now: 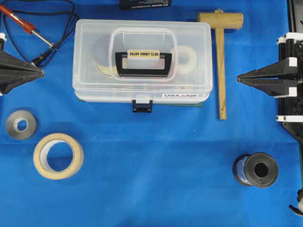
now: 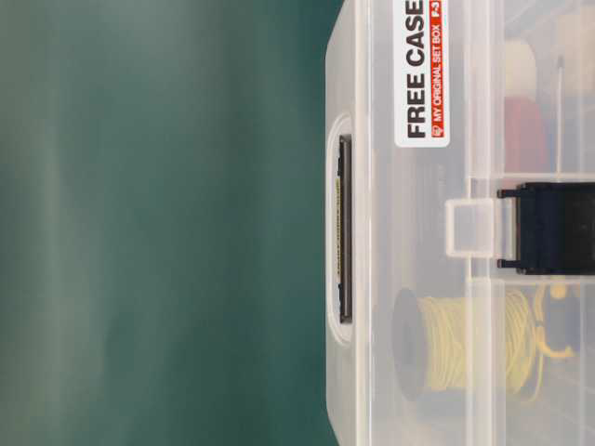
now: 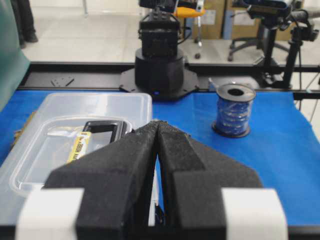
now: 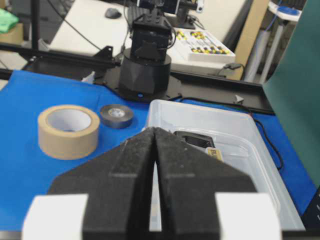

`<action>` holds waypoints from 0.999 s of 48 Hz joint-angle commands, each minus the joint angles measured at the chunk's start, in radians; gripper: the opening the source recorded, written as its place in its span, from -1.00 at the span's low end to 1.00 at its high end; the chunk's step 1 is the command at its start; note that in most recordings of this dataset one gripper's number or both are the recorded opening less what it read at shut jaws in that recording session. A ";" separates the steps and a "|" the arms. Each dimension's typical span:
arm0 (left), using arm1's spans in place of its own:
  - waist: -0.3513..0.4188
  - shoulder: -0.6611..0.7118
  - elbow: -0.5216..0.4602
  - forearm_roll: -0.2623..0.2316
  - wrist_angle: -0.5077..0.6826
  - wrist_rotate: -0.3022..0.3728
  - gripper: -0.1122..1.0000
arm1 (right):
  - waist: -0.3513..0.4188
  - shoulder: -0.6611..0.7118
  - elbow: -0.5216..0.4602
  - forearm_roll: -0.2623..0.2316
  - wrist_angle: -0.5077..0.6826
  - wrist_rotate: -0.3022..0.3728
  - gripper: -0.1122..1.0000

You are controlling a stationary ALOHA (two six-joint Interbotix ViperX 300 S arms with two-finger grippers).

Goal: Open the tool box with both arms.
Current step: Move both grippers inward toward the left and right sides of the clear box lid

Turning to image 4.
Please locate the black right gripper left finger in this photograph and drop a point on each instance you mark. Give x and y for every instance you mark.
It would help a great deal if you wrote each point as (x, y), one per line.
(119, 187)

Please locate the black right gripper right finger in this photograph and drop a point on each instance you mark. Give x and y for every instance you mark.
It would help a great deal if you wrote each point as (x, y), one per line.
(188, 180)

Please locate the clear plastic tool box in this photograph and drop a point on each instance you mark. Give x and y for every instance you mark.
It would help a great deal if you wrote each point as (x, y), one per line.
(237, 137)

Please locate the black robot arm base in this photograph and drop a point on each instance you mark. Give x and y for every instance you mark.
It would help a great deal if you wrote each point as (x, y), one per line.
(145, 69)

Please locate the grey tape roll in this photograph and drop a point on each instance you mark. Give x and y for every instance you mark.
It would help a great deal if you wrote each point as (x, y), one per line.
(116, 116)

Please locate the beige masking tape roll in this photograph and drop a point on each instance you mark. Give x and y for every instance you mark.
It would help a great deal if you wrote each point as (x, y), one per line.
(68, 132)

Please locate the blue table cloth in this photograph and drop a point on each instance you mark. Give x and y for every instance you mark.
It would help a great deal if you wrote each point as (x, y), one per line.
(26, 173)

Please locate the white parts tray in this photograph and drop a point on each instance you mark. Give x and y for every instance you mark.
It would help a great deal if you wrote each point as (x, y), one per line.
(199, 45)

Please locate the dark green board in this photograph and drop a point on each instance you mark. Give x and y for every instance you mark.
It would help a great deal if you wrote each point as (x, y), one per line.
(294, 90)

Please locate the black computer mouse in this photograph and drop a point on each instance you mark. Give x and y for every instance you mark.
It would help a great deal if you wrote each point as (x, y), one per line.
(112, 13)

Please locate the black frame rail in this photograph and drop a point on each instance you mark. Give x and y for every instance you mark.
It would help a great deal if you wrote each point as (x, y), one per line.
(181, 84)

